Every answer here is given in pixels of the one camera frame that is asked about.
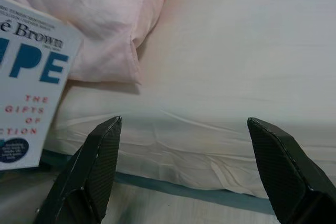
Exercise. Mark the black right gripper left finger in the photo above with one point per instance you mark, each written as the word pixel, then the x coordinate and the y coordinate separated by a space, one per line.
pixel 92 169

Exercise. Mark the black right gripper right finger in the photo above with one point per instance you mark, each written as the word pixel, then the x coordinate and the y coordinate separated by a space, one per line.
pixel 288 169

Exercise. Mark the cartoon cover book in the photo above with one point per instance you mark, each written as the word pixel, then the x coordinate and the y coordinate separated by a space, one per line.
pixel 31 90

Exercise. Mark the pink patterned pillow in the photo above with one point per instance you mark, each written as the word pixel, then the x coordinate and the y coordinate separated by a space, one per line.
pixel 92 24

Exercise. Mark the beige sheeted mattress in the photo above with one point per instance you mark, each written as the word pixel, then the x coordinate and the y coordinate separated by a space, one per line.
pixel 236 64

